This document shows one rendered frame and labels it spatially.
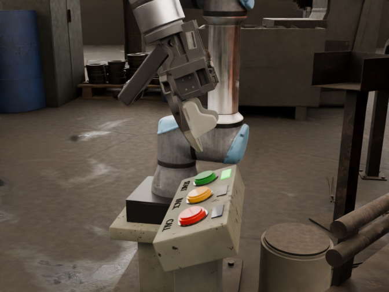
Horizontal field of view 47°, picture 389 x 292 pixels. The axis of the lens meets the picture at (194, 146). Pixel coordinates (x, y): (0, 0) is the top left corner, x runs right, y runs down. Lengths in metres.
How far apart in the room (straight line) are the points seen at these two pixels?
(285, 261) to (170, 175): 0.63
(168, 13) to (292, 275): 0.45
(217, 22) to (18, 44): 3.16
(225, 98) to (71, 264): 0.88
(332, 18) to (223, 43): 3.11
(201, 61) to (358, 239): 0.44
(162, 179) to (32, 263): 0.68
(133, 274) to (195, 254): 0.98
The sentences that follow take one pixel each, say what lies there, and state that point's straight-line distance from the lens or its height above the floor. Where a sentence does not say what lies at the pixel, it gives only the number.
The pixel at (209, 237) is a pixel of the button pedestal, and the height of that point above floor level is 0.60.
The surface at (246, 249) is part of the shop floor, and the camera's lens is 1.77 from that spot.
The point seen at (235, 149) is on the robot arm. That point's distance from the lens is 1.21.
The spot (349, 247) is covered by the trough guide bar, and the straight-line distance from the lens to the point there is 0.32.
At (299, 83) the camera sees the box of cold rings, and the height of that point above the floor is 0.31.
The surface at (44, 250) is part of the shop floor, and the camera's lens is 1.84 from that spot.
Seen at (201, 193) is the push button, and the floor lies 0.61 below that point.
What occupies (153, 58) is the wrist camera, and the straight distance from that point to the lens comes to 0.73.
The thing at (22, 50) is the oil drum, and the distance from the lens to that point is 4.21.
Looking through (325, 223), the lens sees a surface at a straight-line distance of 2.01.
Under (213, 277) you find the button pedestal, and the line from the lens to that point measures 0.72.
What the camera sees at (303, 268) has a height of 0.50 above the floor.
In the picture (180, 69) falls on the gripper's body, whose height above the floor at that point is 0.80.
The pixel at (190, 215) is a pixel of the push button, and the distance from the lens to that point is 0.63.
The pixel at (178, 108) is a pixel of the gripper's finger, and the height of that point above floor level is 0.74.
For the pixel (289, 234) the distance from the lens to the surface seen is 0.79.
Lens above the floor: 0.89
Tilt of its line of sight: 17 degrees down
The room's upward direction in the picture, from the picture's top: straight up
